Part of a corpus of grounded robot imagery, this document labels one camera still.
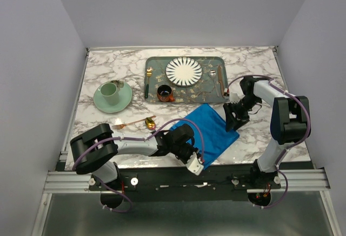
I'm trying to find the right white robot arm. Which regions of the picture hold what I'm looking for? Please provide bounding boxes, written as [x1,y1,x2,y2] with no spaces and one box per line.
[221,75,311,188]

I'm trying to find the green cup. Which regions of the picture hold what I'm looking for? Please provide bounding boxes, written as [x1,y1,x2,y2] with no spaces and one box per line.
[100,82,119,106]

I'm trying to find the blue cloth napkin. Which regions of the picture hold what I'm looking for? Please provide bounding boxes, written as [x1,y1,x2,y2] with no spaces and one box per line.
[170,104,239,169]

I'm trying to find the silver spoon on tray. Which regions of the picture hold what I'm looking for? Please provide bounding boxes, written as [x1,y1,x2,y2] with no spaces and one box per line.
[209,70,220,97]

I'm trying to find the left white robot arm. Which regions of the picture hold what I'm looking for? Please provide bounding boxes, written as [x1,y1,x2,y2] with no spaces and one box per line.
[70,123,203,190]

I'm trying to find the green saucer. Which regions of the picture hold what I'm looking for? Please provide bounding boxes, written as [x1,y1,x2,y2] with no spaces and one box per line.
[93,80,132,114]

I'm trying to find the copper fork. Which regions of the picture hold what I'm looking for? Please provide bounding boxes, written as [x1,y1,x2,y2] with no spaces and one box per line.
[112,118,145,129]

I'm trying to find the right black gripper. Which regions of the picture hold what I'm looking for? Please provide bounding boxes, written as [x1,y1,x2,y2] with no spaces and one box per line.
[223,95,262,132]

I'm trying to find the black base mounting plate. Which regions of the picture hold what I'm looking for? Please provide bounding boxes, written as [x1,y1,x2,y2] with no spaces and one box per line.
[89,162,283,203]

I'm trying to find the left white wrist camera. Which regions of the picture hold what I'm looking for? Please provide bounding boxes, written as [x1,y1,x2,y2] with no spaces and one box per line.
[185,152,204,175]

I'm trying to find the green floral serving tray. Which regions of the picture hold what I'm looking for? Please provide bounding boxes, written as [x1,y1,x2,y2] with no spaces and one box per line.
[144,56,228,103]

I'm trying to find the white blue striped plate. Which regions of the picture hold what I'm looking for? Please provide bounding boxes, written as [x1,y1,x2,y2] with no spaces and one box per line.
[165,57,203,87]

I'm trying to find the iridescent gold spoon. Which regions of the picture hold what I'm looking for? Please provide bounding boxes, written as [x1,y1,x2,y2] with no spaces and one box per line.
[144,116,156,130]

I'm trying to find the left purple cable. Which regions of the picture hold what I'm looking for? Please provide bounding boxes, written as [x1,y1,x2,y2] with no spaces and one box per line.
[71,118,205,213]

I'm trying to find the orange black mug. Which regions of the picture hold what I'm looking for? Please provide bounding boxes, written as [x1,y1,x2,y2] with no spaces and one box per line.
[157,84,175,102]

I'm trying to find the gold fork green handle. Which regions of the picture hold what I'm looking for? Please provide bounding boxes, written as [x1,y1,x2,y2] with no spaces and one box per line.
[144,67,153,99]

